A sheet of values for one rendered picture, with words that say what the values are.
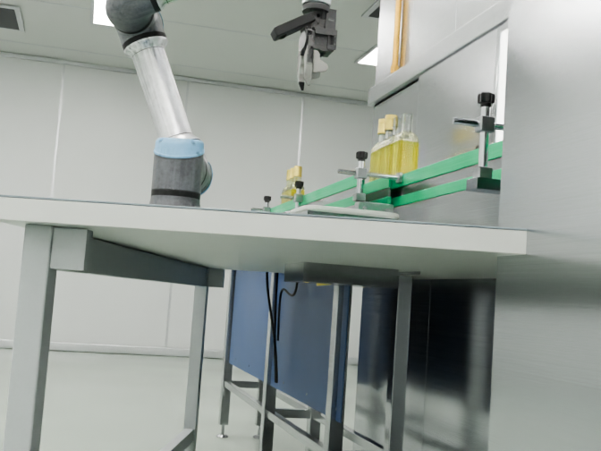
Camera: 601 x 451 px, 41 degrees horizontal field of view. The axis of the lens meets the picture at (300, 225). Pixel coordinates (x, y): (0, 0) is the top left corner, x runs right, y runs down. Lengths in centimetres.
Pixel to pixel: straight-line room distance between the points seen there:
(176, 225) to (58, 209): 17
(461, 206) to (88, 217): 82
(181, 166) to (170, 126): 20
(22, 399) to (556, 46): 87
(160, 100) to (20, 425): 108
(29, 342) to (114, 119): 685
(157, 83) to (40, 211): 98
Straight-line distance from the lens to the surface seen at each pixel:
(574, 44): 109
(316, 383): 230
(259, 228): 110
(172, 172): 188
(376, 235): 109
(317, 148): 829
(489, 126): 142
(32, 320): 120
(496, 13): 210
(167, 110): 207
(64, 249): 120
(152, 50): 212
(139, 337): 787
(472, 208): 163
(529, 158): 114
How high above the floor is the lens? 64
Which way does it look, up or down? 5 degrees up
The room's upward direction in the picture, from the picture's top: 4 degrees clockwise
